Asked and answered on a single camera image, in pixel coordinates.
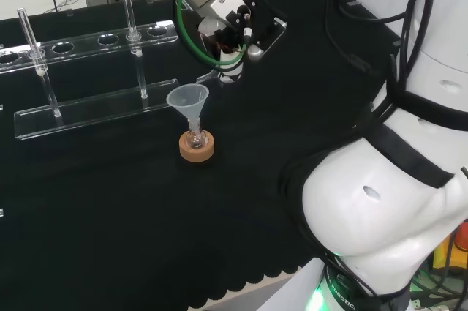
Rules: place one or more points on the small glass round-bottom flask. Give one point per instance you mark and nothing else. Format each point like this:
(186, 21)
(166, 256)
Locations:
(195, 138)

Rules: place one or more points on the translucent plastic funnel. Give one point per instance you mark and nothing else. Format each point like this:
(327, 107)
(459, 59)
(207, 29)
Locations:
(187, 97)

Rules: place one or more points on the clear acrylic funnel stand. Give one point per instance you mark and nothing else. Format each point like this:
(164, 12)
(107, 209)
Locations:
(98, 109)

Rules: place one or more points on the yellow stop button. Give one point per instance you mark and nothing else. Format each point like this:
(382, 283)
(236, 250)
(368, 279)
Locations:
(448, 249)

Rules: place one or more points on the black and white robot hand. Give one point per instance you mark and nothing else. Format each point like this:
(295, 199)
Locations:
(230, 69)

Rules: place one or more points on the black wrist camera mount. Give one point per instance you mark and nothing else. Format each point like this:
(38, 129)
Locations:
(268, 33)

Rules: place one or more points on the black bench cloth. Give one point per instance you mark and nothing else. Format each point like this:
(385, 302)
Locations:
(128, 197)

